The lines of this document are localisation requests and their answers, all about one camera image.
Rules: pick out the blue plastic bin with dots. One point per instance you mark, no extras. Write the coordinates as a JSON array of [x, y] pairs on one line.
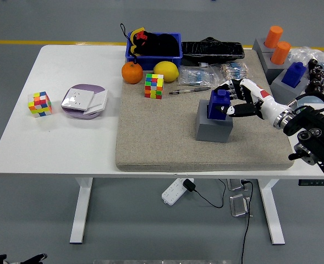
[[148, 61]]

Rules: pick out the white table leg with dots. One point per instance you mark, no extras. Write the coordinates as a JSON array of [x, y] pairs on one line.
[[80, 214], [271, 214]]

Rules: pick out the yellow lemon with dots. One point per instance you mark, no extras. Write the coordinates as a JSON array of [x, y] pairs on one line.
[[165, 71]]

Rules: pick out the black keyboard in plastic wrap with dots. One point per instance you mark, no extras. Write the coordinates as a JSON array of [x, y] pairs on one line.
[[212, 50]]

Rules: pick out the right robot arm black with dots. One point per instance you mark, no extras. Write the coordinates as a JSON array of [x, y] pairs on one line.
[[310, 121]]

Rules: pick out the grey round-hole seal holder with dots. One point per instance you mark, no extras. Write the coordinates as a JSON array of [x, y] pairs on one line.
[[258, 46], [273, 71]]

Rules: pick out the orange cylinder seal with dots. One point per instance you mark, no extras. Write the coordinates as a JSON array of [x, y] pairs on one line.
[[280, 53], [273, 35]]

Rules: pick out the black power adapter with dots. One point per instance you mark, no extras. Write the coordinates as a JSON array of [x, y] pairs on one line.
[[189, 185]]

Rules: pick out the clear bag of resistors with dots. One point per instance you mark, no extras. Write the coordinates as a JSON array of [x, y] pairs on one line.
[[197, 77], [233, 71]]

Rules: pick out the grey square seal holder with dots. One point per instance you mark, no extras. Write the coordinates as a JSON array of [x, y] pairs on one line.
[[286, 93], [212, 133]]

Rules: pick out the blue seal stamp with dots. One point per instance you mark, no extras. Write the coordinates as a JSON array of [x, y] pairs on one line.
[[293, 75], [212, 100]]

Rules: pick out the crumpled clear plastic bag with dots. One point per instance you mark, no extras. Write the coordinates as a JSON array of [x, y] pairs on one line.
[[302, 53]]

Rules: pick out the metal bracket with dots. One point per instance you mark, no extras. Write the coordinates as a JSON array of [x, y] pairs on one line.
[[234, 184], [238, 206]]

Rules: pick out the white power strip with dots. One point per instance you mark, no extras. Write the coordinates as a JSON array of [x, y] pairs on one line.
[[172, 192]]

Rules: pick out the black fabric pouch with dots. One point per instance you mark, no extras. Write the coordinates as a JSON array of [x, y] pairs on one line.
[[164, 45]]

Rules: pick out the purple plate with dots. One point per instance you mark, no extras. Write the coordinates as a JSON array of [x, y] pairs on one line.
[[82, 87]]

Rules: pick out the black cylindrical knob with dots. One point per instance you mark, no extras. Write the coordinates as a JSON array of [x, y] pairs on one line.
[[321, 87], [321, 68], [315, 75], [313, 63], [311, 87]]

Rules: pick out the white socket panel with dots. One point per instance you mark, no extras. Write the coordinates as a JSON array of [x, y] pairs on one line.
[[77, 99]]

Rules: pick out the table height control panel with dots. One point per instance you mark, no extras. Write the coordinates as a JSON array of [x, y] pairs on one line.
[[313, 182]]

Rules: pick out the grey ballpoint pen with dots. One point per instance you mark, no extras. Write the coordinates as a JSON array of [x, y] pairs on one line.
[[192, 90]]

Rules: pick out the white switch panel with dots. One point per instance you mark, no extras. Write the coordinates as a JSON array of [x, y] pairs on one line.
[[99, 100]]

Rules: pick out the orange fruit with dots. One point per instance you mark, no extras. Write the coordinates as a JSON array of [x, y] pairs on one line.
[[132, 72]]

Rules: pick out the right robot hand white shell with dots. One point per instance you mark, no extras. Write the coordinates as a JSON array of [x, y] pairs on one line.
[[269, 105]]

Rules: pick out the colourful puzzle cube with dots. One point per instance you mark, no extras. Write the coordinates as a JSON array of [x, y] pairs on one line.
[[154, 86], [39, 104]]

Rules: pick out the grey-brown mat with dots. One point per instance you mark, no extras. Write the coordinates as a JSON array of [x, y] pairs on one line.
[[156, 132]]

